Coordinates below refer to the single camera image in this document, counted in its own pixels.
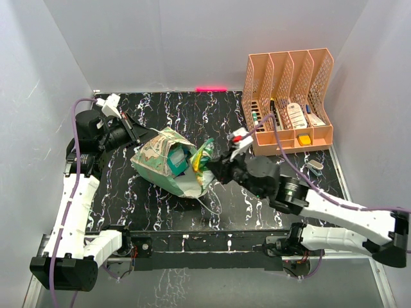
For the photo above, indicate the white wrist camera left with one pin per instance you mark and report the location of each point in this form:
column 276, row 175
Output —
column 109, row 106

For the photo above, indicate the yellow object in organizer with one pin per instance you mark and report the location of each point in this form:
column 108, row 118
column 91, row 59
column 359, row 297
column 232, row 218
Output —
column 304, row 140

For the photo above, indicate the orange file organizer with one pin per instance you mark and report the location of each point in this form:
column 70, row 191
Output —
column 301, row 77

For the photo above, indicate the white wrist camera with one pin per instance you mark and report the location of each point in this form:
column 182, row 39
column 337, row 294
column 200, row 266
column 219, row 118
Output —
column 240, row 141
column 109, row 106

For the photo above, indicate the green paper bag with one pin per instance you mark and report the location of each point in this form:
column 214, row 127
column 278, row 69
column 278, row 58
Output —
column 151, row 163

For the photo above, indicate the grey white clip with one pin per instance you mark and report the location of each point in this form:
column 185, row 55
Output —
column 315, row 167

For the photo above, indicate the black yellow marker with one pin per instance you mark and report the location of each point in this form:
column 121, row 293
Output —
column 277, row 121

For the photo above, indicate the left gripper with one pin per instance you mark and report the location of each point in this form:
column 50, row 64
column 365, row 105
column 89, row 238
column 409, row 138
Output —
column 139, row 133

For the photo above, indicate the aluminium frame rail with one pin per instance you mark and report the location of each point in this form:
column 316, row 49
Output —
column 218, row 249

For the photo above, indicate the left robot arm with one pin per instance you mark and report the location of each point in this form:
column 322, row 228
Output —
column 67, row 262

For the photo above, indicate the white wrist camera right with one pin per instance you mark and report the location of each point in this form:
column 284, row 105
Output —
column 240, row 141

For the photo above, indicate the blue snack packet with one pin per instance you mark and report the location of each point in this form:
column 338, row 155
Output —
column 177, row 161

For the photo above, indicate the white label bottle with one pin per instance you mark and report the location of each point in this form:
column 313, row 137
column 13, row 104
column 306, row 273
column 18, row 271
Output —
column 296, row 116

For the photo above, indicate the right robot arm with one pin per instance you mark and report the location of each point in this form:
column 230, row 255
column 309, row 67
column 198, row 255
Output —
column 380, row 234

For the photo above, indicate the green snack packet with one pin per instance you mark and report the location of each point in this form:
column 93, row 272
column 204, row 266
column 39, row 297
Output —
column 198, row 163

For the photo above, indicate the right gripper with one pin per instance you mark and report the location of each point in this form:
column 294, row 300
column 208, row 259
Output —
column 222, row 166

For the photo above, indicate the red light strip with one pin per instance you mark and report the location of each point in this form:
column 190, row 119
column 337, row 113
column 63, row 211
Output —
column 210, row 89

